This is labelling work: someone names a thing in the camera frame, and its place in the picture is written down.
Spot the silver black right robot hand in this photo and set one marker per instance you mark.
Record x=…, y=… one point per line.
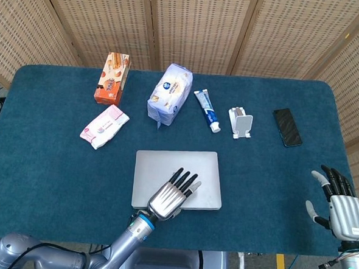
x=348, y=215

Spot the silver laptop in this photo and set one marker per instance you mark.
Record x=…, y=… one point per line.
x=159, y=170

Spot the teal table cover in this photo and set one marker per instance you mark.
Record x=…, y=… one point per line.
x=58, y=179

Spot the grey robot torso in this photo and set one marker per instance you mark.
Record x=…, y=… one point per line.
x=165, y=264

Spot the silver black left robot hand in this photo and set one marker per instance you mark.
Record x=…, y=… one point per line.
x=166, y=200

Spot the pink wet wipes pack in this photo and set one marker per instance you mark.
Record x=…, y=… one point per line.
x=105, y=127

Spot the blue white toothpaste tube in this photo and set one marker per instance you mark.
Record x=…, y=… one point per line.
x=207, y=110

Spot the black smartphone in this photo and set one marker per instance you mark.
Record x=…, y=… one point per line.
x=287, y=127

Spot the lavender tissue pack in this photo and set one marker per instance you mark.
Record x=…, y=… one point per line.
x=170, y=91

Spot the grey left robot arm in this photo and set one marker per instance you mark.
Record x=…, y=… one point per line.
x=124, y=247

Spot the white folding phone stand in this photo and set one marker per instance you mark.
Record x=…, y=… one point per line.
x=243, y=123

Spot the orange biscuit box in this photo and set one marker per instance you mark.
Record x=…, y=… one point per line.
x=111, y=81

